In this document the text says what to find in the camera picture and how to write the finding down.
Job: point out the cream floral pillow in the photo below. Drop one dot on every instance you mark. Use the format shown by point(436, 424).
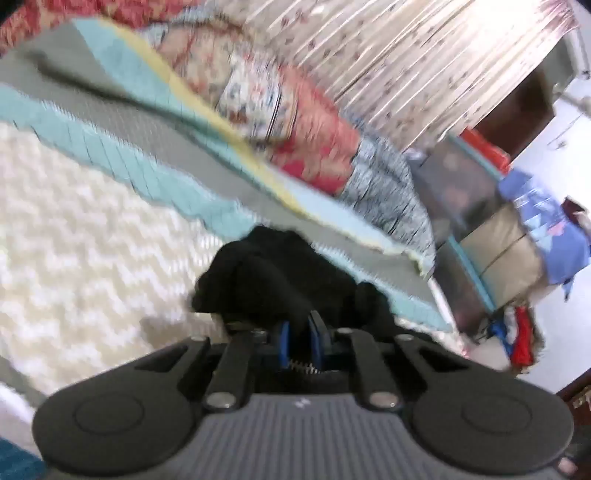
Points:
point(231, 87)

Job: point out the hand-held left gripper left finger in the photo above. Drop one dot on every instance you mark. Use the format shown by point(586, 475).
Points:
point(282, 342)

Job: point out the blue printed cloth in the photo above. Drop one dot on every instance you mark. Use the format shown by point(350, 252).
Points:
point(545, 217)

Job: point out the black pants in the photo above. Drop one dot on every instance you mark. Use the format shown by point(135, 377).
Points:
point(268, 277)

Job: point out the small red floral pillow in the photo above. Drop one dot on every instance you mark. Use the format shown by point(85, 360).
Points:
point(318, 138)

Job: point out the dark wooden door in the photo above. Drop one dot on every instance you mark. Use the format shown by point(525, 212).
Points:
point(517, 110)

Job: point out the patterned zigzag bedspread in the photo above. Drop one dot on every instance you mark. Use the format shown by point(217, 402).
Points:
point(69, 230)

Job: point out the grey storage box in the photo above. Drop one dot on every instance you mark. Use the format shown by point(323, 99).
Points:
point(457, 194)

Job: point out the red cloth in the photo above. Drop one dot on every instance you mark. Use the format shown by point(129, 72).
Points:
point(521, 337)

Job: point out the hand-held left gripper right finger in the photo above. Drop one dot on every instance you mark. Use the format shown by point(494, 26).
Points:
point(316, 338)

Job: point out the blue white patterned pillow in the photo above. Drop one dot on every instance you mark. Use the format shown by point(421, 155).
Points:
point(392, 198)

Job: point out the leaf print curtain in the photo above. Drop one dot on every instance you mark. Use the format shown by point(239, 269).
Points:
point(406, 60)

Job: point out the large red floral pillow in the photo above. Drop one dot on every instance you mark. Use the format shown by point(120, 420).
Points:
point(60, 18)

